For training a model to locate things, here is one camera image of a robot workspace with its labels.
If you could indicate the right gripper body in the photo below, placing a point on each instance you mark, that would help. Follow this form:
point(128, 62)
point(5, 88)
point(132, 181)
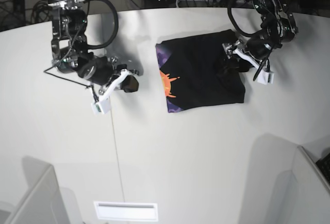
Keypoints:
point(101, 72)

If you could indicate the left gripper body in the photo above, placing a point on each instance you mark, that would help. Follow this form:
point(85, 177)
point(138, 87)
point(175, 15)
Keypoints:
point(255, 50)

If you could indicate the black T-shirt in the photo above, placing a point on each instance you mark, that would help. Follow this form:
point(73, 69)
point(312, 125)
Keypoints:
point(189, 72)

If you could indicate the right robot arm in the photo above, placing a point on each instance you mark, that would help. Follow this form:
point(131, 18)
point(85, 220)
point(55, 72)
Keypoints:
point(72, 53)

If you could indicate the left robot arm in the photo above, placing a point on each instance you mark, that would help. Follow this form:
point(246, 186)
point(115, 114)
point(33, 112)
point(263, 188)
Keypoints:
point(278, 26)

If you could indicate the black keyboard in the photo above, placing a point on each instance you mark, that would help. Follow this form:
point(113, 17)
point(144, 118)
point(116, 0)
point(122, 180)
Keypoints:
point(324, 166)

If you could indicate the white partition panel left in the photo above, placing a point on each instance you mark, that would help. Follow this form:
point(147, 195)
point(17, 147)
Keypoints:
point(42, 203)

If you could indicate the white partition panel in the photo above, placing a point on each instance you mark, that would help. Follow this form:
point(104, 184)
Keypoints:
point(42, 203)
point(312, 203)

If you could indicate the white partition panel right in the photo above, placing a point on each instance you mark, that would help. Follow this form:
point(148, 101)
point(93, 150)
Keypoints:
point(312, 203)

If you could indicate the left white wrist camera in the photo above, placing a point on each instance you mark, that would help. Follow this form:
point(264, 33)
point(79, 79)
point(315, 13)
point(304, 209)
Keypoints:
point(265, 77)

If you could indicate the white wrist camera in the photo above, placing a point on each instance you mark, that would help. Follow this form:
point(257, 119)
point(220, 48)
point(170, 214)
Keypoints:
point(101, 107)
point(265, 77)

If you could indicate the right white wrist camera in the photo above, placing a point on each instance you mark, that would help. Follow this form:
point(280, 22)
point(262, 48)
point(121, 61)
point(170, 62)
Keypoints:
point(101, 107)

